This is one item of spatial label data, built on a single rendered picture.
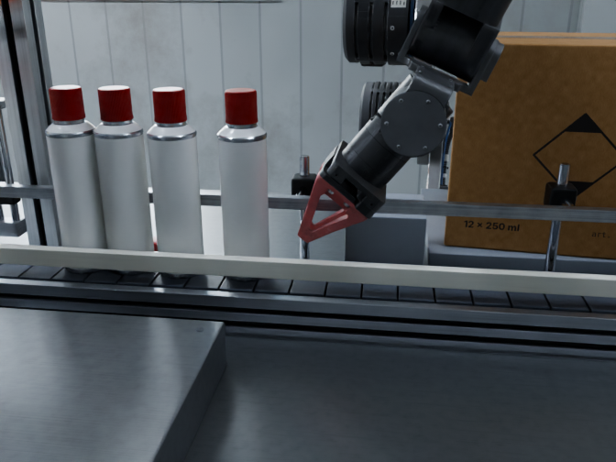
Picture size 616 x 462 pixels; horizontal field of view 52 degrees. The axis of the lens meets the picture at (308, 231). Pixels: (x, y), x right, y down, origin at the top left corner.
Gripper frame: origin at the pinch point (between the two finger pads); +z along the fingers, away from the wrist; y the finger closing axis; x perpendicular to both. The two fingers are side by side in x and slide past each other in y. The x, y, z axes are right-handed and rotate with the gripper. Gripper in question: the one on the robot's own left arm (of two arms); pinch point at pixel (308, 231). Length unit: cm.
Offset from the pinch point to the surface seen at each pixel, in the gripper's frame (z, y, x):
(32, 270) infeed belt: 24.1, 2.6, -21.0
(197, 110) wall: 81, -252, -51
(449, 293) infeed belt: -5.4, 2.2, 15.4
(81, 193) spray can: 12.3, 2.5, -21.5
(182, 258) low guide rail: 9.7, 4.3, -8.7
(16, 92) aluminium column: 14.9, -12.0, -38.3
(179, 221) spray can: 7.5, 2.5, -11.4
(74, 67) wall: 108, -257, -115
